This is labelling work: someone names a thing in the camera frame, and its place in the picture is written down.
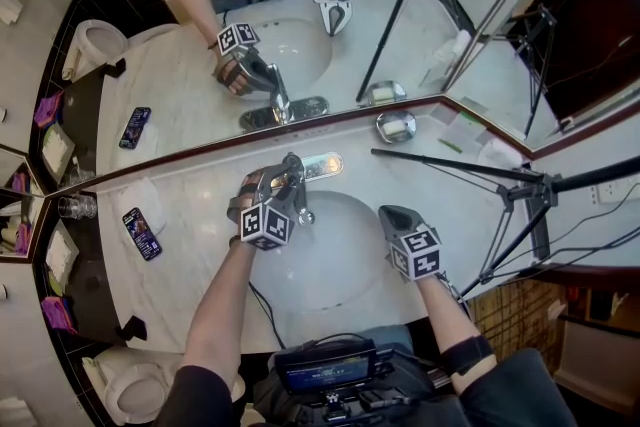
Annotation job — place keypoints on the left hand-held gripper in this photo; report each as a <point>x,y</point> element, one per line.
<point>265,227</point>

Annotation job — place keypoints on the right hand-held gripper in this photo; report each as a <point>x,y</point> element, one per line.
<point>415,255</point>

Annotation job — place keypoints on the chrome faucet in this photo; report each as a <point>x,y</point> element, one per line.
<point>322,164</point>

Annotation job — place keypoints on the person's right forearm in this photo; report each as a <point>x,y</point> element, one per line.
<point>445,310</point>

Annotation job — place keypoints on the person's left forearm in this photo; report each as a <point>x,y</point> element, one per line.
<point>220,310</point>

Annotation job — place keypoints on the person's left hand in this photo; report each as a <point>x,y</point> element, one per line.
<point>247,190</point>

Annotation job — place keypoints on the chrome sink drain plug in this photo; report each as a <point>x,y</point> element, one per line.
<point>307,217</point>

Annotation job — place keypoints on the white oval sink basin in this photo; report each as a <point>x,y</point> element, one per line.
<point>340,265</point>

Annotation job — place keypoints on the green pen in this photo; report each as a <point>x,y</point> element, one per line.
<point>450,144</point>

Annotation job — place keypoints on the metal soap dish with soap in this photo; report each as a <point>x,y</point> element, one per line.
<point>396,126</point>

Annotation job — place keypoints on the white paper sheet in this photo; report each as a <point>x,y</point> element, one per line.
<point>465,130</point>

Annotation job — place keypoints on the white plastic packet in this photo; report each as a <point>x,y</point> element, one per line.
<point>500,152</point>

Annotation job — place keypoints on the white paper towel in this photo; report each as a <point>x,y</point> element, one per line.
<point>150,195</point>

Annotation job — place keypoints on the black tripod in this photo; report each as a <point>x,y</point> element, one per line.
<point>530,187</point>

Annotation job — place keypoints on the black armband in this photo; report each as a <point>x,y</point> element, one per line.
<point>467,355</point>

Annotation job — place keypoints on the black smartphone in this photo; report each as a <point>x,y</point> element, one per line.
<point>142,234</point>

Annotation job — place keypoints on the narrow angled mirror panel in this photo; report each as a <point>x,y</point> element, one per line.
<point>495,85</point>
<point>15,205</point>

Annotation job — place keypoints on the person's dark shirt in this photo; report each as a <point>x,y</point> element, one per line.
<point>520,395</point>

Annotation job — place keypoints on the tray with white packets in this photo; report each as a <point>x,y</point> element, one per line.
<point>62,257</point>

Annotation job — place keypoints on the small green packet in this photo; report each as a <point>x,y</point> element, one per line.
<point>55,284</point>

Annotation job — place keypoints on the white toilet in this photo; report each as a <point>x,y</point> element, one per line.
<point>140,390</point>

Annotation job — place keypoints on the purple folded cloth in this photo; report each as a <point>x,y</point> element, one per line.
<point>59,315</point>

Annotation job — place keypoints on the white bottle with black cap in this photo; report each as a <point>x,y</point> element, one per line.
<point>3,292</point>

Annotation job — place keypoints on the large wall mirror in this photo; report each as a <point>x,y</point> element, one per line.
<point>190,105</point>

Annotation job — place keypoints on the white wall socket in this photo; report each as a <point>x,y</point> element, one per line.
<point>617,191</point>

